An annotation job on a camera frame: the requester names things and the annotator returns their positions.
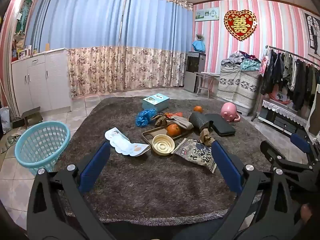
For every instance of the small crumpled brown paper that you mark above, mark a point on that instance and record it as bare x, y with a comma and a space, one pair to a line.
206, 137

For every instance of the black and white wall poster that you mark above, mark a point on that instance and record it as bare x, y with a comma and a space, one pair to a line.
312, 32

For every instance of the teal cardboard box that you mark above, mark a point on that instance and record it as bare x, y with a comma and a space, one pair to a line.
155, 102

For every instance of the red heart wall decoration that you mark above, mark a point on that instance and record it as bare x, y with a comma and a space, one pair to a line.
240, 25

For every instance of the black and white snack packet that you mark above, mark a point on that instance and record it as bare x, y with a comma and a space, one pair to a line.
195, 152

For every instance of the grey shaggy rug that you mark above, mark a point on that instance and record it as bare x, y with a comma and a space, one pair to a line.
150, 187

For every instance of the beige tray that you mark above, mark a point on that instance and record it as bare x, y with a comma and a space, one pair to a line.
150, 135

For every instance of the small potted plant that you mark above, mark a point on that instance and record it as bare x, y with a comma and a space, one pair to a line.
200, 37

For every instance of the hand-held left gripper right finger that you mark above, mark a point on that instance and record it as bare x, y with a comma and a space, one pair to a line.
225, 166

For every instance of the grey water dispenser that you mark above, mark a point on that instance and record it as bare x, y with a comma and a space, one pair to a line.
193, 72

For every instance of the large orange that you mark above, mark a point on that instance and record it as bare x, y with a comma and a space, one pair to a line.
173, 130

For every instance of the metal clothes rack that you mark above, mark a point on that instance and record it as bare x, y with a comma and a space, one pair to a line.
282, 50

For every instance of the white cabinet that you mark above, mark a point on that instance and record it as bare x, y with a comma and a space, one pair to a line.
40, 80

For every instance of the light blue plastic basket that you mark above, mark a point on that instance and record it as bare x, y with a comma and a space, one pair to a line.
40, 142

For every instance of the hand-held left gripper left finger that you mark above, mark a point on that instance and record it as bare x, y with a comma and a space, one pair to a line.
96, 166

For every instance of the beige grey cloth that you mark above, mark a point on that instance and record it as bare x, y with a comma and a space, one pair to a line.
183, 123

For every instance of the blue floral curtain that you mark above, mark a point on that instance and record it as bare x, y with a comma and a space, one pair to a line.
80, 30
155, 35

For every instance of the pile of clothes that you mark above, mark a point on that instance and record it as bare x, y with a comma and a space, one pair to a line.
240, 61

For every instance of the white plastic bag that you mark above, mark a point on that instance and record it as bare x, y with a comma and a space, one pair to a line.
4, 120

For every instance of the blue plastic bag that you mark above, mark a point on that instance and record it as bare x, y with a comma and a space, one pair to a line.
145, 117

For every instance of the pink hanging bag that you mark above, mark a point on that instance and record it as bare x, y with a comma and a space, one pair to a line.
263, 63

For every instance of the cream round ridged bowl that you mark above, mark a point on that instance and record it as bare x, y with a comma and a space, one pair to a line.
163, 145

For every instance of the green wall poster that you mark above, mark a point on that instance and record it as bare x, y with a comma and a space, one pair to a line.
23, 15

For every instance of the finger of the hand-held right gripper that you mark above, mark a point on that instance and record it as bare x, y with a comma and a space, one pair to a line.
271, 153
300, 142

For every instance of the small wooden stool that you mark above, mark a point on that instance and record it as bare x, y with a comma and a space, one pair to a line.
32, 115

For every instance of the yellow box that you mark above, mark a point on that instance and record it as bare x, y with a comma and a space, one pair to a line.
47, 47

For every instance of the blue cloth cover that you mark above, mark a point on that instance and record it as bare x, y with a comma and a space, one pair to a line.
199, 46

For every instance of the small orange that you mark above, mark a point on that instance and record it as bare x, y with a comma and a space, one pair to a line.
198, 109

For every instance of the black flat case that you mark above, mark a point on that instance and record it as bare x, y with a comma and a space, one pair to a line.
222, 126

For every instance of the orange plastic bag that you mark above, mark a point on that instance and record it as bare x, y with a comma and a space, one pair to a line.
172, 115

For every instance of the white photo frame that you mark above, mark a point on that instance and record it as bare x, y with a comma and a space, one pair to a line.
23, 53

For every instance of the small folding table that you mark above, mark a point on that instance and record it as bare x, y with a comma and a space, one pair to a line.
207, 74

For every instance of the olive cloth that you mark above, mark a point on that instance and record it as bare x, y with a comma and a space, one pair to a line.
10, 142

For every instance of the person's right hand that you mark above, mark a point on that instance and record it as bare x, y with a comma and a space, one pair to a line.
306, 213

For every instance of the cabinet with lace cloth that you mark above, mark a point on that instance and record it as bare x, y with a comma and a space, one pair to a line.
282, 112

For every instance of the landscape wall picture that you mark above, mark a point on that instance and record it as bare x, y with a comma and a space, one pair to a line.
207, 14

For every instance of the pink piggy bank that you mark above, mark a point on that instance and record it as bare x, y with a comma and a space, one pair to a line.
228, 111

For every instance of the patterned grey cloth cover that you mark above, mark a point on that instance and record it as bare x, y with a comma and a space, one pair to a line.
237, 87

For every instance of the black soft pouch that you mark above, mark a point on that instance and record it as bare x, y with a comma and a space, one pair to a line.
198, 121

